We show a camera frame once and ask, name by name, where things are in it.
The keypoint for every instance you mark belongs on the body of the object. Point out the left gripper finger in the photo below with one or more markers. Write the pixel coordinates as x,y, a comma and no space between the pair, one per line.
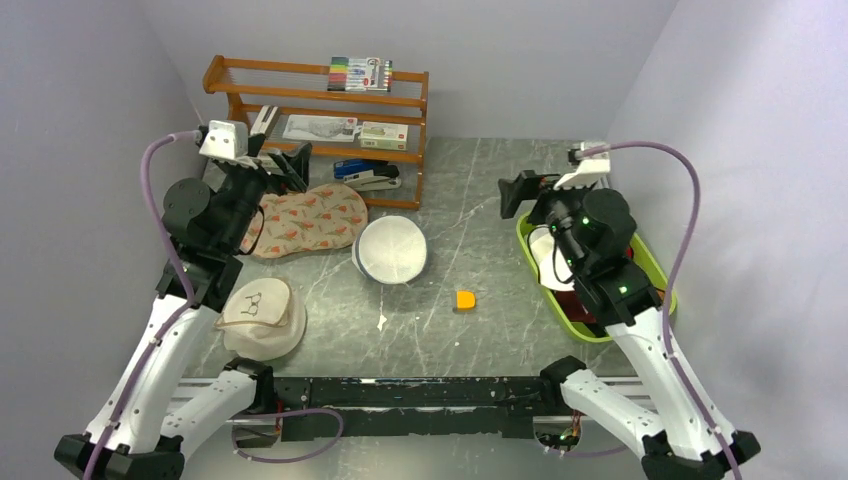
297,167
275,166

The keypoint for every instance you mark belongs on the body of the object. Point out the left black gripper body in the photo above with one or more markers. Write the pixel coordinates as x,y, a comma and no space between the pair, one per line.
243,188

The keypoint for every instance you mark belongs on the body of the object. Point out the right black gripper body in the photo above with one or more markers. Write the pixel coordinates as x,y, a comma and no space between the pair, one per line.
557,208

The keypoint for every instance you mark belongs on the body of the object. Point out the floral mesh laundry bag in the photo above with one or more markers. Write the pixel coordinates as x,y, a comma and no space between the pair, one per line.
330,216

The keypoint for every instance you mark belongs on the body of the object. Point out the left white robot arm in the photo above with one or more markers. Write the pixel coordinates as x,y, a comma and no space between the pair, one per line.
135,436

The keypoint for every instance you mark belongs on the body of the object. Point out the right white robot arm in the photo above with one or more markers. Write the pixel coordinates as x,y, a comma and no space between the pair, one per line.
684,436

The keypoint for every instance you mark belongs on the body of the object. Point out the white bra in basket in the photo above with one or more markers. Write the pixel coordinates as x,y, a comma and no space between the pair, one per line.
553,271

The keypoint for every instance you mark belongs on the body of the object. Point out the dark red bra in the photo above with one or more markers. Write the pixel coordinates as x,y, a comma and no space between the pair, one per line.
572,307

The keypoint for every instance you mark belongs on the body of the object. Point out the round white mesh bag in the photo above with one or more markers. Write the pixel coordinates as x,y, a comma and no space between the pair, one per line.
390,250

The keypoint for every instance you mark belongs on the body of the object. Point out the clear plastic packet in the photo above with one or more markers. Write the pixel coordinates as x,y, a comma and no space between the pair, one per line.
317,128

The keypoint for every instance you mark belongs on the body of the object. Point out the blue stapler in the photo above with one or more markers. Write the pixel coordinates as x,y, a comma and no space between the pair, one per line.
343,168

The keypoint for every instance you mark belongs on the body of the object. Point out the white black tool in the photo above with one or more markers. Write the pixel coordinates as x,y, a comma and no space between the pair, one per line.
265,121

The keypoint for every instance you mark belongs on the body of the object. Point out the grey black stapler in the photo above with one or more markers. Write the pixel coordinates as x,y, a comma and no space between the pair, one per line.
379,178

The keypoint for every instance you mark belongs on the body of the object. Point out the wooden shelf rack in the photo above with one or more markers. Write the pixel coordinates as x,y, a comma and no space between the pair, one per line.
301,89

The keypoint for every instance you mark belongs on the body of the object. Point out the green white box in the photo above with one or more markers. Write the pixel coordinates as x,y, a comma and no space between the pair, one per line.
384,136

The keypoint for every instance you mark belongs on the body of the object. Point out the colour marker pen pack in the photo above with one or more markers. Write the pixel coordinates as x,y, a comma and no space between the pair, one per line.
366,74

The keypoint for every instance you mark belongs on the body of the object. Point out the small orange block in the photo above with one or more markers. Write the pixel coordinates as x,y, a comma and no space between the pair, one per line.
465,301

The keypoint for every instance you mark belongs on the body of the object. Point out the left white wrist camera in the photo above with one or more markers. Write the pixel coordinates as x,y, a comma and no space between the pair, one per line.
225,140

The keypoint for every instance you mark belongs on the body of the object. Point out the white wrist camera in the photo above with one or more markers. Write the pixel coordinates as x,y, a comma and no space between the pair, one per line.
225,140
591,162

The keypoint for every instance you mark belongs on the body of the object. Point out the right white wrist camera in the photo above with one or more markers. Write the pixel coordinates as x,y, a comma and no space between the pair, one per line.
591,162

